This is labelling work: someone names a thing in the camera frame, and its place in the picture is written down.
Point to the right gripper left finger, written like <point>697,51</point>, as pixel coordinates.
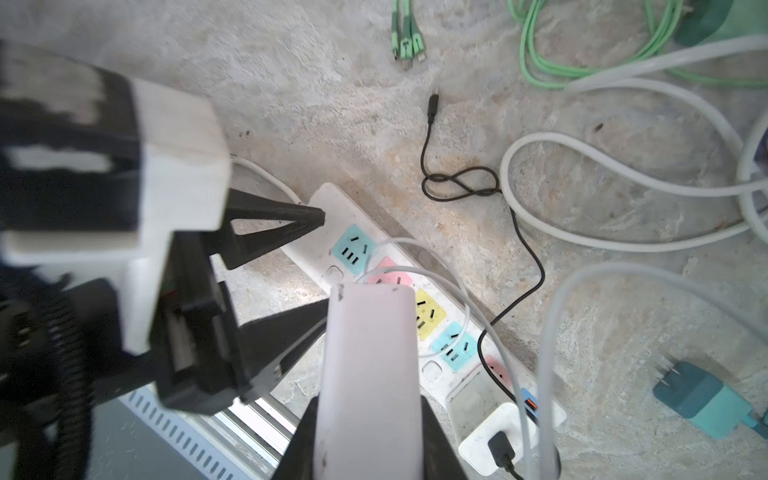
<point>297,461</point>

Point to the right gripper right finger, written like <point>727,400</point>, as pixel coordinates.
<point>439,459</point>

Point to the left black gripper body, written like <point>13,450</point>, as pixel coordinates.
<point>193,339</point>

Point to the white multicolour power strip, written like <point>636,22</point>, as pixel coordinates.
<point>459,366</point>

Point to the white charger with black cable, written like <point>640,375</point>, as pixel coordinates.
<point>488,447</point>

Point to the green charger plug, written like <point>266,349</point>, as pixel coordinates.
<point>706,21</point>

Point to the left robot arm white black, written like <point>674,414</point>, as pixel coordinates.
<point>64,351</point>

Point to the teal charger plug left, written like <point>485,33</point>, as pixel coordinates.
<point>706,402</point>

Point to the aluminium mounting rail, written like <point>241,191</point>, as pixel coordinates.
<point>245,441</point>

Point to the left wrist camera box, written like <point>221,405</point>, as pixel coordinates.
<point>99,171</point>

